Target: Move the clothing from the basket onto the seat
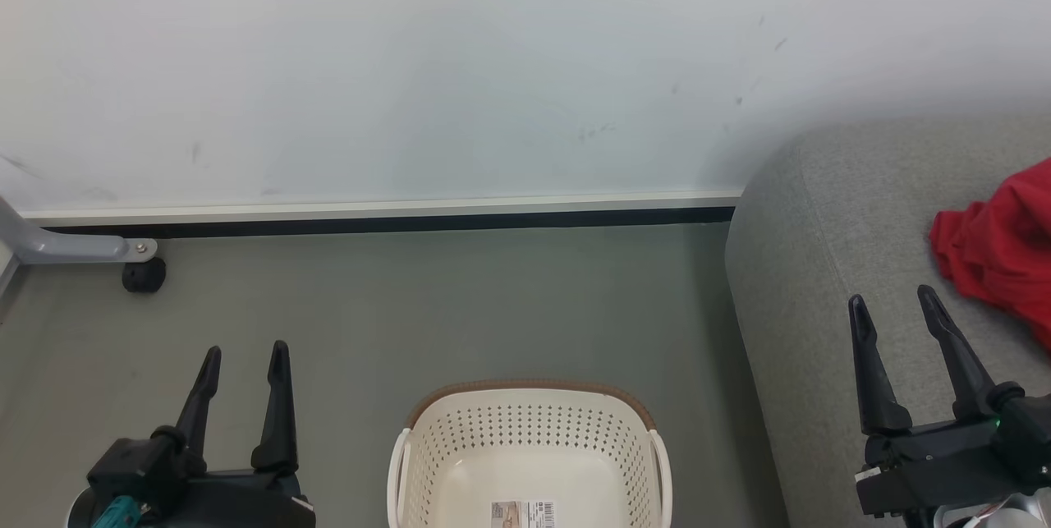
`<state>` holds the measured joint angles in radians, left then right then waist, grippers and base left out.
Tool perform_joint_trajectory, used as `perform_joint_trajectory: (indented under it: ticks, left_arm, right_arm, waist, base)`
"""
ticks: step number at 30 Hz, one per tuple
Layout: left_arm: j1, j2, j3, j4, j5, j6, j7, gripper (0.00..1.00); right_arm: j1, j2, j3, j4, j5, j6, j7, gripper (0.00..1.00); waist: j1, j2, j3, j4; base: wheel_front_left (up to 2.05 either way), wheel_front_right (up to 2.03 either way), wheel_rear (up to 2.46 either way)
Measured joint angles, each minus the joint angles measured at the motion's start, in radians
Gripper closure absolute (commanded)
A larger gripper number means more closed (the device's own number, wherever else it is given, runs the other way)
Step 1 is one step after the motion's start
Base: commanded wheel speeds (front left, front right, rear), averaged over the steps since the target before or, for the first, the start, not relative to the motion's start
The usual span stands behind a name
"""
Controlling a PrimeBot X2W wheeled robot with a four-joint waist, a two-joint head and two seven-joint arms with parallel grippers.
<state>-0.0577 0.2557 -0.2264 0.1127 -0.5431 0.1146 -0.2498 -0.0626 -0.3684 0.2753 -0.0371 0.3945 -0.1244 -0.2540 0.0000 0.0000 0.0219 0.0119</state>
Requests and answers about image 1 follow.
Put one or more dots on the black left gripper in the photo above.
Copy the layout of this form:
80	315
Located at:
238	503

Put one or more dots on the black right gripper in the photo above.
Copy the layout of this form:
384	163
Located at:
936	466

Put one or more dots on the red sports shirt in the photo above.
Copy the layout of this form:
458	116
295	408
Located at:
1002	249

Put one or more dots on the cream perforated laundry basket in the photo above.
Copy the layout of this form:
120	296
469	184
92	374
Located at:
534	446

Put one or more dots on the printed basket sticker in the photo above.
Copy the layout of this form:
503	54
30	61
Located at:
523	514

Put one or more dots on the grey fabric sofa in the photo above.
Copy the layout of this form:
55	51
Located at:
821	265

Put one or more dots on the black caster wheel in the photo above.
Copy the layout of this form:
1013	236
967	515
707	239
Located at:
144	275

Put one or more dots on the grey metal stand leg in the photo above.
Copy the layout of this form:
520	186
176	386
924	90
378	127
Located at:
49	245

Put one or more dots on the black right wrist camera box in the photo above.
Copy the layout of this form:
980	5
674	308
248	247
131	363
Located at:
1026	429

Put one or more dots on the teal left camera connector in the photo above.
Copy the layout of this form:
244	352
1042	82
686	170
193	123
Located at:
123	513

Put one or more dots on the white black wall baseboard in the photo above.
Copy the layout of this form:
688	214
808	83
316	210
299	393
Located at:
369	214

